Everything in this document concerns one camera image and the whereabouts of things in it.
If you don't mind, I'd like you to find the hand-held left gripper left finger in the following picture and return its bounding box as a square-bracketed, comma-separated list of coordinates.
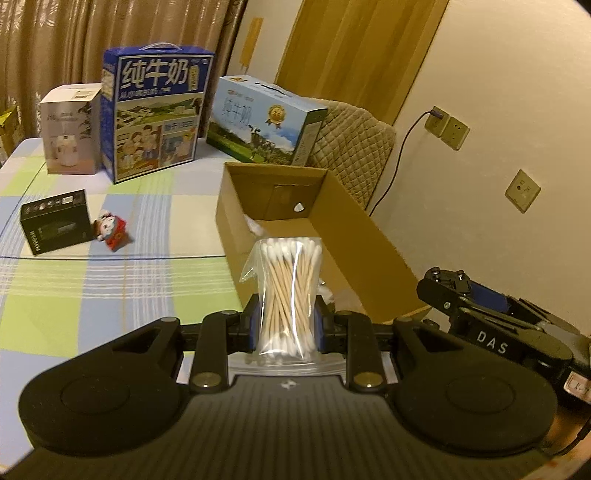
[112, 292, 260, 394]

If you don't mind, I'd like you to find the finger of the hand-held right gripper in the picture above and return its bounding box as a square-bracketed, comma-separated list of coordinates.
[470, 281, 579, 332]
[417, 268, 475, 320]

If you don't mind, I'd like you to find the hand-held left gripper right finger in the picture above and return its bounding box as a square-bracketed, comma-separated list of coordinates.
[312, 294, 456, 393]

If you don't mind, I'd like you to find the bag of cotton swabs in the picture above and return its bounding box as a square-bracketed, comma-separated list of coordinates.
[226, 237, 348, 377]

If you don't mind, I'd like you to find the cardboard box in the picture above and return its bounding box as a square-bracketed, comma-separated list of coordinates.
[215, 161, 433, 325]

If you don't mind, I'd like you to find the plaid tablecloth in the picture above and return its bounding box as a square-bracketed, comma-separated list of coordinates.
[0, 136, 301, 467]

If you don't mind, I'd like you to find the red cartoon figurine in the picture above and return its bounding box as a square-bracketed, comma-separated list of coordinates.
[93, 209, 132, 253]

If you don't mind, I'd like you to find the beige quilted chair cover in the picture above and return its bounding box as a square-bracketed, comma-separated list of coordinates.
[307, 99, 398, 211]

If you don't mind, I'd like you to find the light blue milk carton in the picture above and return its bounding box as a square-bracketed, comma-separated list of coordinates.
[205, 75, 329, 167]

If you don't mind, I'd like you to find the black product box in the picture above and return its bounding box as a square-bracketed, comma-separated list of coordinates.
[20, 189, 92, 256]

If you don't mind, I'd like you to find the dark blue milk carton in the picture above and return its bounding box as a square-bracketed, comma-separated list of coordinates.
[100, 42, 217, 185]

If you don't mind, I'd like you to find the wooden door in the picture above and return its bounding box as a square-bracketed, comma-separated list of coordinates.
[274, 0, 450, 127]

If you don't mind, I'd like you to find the white humidifier box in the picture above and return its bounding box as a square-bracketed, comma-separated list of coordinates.
[38, 83, 103, 175]

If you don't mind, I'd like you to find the yellowish carton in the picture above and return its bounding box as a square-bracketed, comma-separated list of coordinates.
[0, 105, 22, 158]

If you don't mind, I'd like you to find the beige curtain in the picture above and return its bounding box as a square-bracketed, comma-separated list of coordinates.
[0, 0, 246, 140]

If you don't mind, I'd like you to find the round-hole wall socket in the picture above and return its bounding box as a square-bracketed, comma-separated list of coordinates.
[505, 169, 542, 214]

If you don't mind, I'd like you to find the dark charger cable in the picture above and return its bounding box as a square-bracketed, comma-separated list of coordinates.
[368, 112, 434, 217]

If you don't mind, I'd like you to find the empty wall socket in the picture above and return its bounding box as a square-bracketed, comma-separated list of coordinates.
[441, 116, 471, 152]

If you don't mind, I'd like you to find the wall socket with plug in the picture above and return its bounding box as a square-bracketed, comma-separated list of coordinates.
[425, 106, 451, 137]

